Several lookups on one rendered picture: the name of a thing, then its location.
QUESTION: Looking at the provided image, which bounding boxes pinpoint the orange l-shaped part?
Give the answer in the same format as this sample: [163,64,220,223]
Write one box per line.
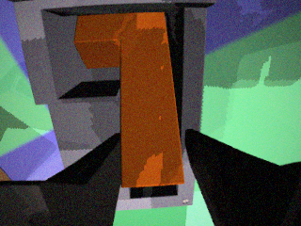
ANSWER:
[73,12,184,187]

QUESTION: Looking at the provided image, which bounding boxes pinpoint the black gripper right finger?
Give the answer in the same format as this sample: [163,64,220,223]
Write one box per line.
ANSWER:
[185,129,301,226]

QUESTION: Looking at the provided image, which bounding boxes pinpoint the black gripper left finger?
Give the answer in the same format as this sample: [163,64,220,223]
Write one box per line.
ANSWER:
[0,133,121,226]

